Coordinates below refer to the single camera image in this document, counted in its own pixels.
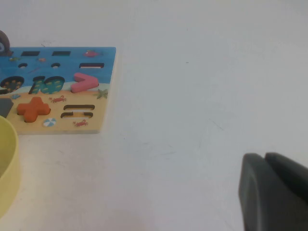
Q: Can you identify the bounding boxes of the colourful wooden number puzzle board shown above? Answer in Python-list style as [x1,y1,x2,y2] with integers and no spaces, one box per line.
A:
[0,46,117,135]

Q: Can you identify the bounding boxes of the pink greater-than sign piece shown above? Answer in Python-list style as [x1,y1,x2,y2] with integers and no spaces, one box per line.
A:
[71,73,99,93]

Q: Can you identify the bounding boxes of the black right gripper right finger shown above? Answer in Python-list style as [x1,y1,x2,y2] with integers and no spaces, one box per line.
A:
[265,153,308,200]

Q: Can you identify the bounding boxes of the orange plus sign piece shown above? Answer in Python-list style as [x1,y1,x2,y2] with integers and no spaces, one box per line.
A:
[16,96,51,123]

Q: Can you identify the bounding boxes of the dark grey wooden square piece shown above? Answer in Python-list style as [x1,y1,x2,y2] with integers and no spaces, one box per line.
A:
[0,98,13,120]

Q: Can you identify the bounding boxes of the yellow plastic bowl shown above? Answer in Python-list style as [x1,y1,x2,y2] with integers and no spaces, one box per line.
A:
[0,115,21,217]

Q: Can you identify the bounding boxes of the brown wooden fish piece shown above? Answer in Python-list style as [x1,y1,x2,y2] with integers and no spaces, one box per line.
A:
[0,30,13,57]

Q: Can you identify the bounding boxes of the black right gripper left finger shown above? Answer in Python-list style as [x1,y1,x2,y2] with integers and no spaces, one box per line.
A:
[238,153,308,231]

